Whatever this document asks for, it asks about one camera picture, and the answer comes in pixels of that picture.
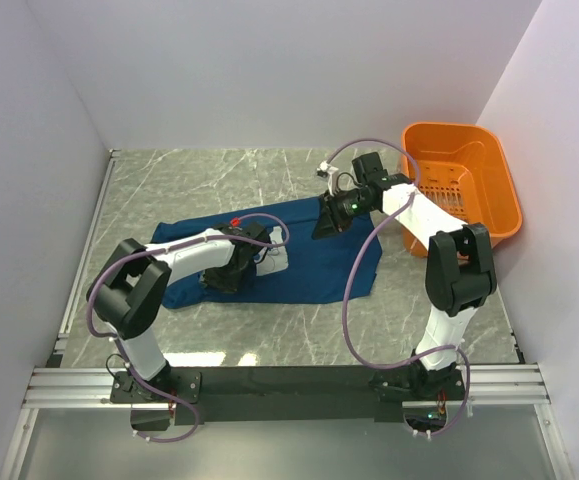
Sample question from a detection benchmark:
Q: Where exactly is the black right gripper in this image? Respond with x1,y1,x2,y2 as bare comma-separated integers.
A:
312,188,376,241

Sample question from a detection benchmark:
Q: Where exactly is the blue t shirt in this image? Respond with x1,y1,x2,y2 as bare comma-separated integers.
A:
151,197,374,309

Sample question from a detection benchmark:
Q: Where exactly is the orange plastic basket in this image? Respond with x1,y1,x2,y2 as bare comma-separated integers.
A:
401,122,523,246

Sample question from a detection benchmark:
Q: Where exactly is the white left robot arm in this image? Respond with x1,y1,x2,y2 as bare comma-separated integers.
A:
86,222,271,402

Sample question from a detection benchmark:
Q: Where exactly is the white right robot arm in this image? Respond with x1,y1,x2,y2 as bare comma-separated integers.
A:
312,152,497,399

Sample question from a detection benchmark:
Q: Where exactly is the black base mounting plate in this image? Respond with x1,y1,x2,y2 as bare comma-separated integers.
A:
108,364,463,429

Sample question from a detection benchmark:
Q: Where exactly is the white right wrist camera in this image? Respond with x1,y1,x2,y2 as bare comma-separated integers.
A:
316,161,341,196

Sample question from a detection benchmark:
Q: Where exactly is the aluminium frame rail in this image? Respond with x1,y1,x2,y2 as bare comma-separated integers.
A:
22,364,550,409

